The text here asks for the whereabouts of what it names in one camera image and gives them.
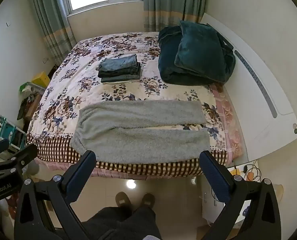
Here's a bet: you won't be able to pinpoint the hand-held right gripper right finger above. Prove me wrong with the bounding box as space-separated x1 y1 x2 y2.
199 151 282 240

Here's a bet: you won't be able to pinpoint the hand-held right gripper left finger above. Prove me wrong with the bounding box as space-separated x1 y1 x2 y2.
13 150 97 240

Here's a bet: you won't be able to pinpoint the yellow box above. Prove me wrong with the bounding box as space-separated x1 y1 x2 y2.
32 71 51 89

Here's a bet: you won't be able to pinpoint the folded white cloth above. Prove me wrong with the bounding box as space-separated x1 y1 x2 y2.
101 78 140 84

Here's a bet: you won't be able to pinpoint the person's dark trouser legs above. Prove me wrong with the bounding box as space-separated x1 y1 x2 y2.
80 206 163 240

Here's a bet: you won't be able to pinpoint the folded dark jeans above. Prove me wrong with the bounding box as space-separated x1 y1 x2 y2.
98 64 141 79

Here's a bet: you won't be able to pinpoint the teal shelf rack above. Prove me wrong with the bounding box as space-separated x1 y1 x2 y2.
0 114 27 153

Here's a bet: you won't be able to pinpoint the white nightstand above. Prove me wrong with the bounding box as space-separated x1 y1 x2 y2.
200 162 259 230

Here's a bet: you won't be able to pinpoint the folded blue jeans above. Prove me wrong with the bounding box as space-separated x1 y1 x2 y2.
98 54 138 72

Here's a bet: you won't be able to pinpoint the grey fluffy blanket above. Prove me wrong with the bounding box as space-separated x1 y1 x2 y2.
70 99 211 164

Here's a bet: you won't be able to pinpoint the green striped curtain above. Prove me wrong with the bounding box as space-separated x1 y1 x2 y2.
26 0 78 64
143 0 209 33

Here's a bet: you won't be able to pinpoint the white headboard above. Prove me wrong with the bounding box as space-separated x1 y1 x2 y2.
200 12 297 163

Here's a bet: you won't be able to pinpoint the dark green pillow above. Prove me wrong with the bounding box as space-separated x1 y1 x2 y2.
158 26 236 86

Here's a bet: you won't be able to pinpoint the green plastic bag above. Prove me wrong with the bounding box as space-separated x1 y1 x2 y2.
19 82 45 98

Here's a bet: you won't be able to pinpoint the grey slipper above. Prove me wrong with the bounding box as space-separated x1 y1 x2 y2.
115 192 133 212
138 193 156 209

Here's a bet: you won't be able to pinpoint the tangled cables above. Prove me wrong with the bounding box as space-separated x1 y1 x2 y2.
228 163 262 182

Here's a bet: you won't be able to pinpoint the floral bed blanket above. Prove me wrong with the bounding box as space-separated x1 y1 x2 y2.
26 32 244 180

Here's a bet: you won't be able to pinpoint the pink floral bedsheet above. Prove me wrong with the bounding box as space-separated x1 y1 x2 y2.
210 83 244 161

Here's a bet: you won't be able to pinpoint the teal plush pillow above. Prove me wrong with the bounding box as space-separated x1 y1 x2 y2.
174 20 227 82

